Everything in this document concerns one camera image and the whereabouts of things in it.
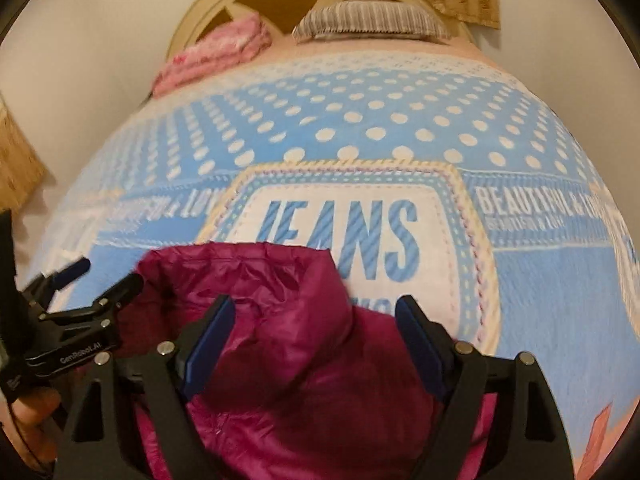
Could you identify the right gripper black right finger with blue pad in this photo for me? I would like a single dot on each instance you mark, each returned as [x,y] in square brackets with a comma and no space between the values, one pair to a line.
[499,419]

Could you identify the beige patterned curtain left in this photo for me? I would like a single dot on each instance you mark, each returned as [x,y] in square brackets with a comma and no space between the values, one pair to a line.
[21,169]

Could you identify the folded pink blanket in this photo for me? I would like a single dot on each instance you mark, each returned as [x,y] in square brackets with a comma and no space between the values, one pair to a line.
[227,46]

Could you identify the blue jeans print bedspread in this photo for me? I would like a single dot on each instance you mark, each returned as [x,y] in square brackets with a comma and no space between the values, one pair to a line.
[427,175]

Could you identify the magenta puffer jacket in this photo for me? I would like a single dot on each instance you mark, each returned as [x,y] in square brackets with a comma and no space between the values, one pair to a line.
[309,386]

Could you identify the striped grey pillow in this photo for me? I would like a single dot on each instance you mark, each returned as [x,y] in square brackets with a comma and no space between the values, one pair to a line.
[370,18]

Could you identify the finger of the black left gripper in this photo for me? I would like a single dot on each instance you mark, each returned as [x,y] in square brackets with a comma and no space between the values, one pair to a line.
[42,288]
[110,302]

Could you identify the person's left hand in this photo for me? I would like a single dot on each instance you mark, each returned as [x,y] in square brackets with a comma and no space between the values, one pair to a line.
[30,429]

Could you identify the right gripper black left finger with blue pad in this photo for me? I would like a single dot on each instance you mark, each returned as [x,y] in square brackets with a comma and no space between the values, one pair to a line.
[101,438]

